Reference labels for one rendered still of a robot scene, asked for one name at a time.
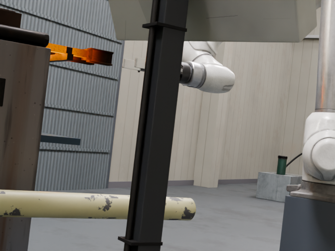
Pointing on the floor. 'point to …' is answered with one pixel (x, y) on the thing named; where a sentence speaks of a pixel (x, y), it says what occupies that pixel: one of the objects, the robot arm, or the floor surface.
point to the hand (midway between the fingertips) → (136, 63)
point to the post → (159, 125)
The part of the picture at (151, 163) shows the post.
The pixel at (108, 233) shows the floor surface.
